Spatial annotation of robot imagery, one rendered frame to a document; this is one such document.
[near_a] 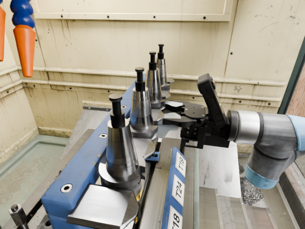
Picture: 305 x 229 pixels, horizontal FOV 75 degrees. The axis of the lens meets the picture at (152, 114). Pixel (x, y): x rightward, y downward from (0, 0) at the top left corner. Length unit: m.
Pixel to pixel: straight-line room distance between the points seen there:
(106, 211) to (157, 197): 0.42
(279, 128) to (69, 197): 0.40
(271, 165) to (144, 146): 0.31
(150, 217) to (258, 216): 0.48
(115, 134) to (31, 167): 1.18
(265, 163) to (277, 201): 0.56
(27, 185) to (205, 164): 0.93
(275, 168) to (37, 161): 1.24
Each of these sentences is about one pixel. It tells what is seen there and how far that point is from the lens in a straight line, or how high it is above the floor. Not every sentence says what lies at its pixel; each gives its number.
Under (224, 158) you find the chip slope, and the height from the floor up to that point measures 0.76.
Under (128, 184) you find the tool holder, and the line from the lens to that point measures 0.26.
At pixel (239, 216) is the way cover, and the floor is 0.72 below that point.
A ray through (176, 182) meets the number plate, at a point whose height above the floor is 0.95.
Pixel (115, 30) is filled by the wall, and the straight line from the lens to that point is 1.06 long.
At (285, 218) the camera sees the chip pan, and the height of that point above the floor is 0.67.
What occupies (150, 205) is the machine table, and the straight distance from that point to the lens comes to 0.64.
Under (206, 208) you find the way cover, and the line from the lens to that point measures 0.86.
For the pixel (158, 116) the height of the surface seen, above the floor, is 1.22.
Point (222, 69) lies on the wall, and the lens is 1.04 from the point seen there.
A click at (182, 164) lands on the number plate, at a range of 0.71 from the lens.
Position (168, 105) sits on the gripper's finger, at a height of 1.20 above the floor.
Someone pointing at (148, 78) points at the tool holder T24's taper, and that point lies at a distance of 0.43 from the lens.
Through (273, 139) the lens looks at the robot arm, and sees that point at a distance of 0.48.
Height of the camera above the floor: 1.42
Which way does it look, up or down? 29 degrees down
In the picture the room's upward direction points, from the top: straight up
